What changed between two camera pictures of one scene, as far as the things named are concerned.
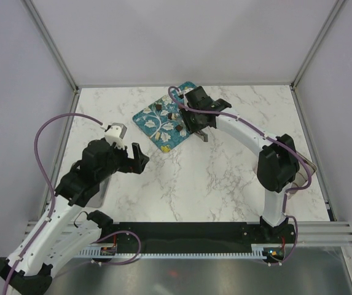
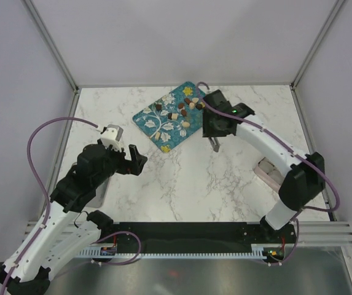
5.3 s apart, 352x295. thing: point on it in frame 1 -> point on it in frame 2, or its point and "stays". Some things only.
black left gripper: (131, 165) stays
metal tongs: (203, 134) -> (216, 146)
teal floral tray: (162, 121) stays
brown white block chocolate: (172, 116) stays
